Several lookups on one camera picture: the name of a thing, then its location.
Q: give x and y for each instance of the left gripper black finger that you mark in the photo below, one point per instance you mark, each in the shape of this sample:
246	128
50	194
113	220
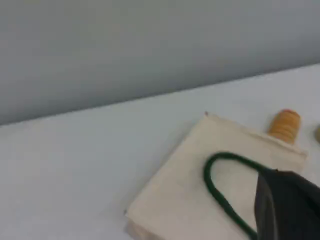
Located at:
295	212

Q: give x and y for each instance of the beige potato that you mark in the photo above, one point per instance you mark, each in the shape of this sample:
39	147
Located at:
318	135

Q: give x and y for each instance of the striped golden bread roll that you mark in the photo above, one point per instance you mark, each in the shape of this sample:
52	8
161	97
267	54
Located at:
285	125

